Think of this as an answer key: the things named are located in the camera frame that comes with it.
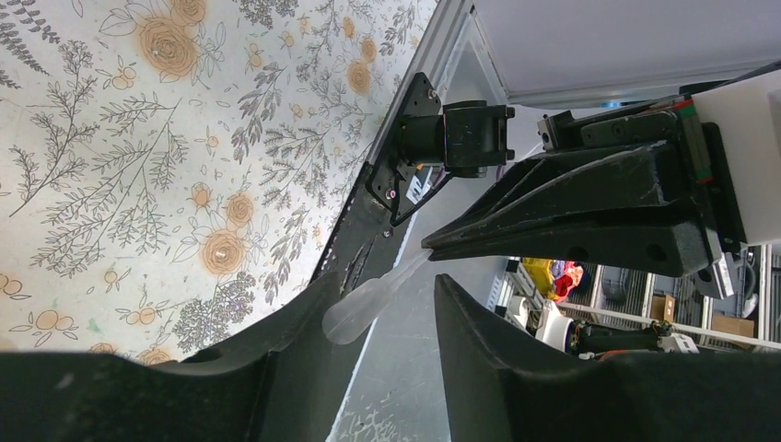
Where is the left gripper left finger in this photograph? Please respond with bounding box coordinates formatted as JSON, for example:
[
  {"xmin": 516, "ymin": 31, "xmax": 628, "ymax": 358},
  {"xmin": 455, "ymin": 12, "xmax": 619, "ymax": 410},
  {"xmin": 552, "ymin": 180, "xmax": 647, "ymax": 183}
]
[{"xmin": 1, "ymin": 273, "xmax": 359, "ymax": 441}]

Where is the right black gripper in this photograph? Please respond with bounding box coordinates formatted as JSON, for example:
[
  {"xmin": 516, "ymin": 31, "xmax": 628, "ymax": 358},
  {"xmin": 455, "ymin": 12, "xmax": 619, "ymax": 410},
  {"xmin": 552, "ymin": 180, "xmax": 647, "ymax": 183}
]
[{"xmin": 421, "ymin": 100, "xmax": 747, "ymax": 277}]

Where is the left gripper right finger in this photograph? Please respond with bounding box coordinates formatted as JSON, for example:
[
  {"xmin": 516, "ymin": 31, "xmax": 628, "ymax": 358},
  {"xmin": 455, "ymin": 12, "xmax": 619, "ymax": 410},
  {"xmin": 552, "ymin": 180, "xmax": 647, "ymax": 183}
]
[{"xmin": 434, "ymin": 273, "xmax": 780, "ymax": 441}]

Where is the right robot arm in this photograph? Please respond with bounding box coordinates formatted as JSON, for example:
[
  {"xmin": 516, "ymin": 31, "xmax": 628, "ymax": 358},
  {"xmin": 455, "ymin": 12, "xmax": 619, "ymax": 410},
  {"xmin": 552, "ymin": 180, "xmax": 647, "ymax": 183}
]
[{"xmin": 394, "ymin": 96, "xmax": 748, "ymax": 277}]

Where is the clear plastic pipette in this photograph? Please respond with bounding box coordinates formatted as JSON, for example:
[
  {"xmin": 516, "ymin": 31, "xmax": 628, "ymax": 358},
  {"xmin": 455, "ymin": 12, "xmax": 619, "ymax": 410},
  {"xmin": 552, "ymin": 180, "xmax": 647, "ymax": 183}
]
[{"xmin": 321, "ymin": 249, "xmax": 432, "ymax": 345}]

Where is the floral table mat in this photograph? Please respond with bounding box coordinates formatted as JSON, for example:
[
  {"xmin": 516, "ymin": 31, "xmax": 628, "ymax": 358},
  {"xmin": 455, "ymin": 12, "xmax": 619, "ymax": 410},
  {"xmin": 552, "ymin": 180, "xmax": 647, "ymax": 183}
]
[{"xmin": 1, "ymin": 1, "xmax": 437, "ymax": 365}]

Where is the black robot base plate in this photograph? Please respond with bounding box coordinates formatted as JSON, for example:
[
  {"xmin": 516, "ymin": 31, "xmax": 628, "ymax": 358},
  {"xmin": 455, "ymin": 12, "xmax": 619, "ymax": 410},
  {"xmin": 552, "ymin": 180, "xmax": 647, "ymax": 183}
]
[{"xmin": 311, "ymin": 72, "xmax": 445, "ymax": 292}]

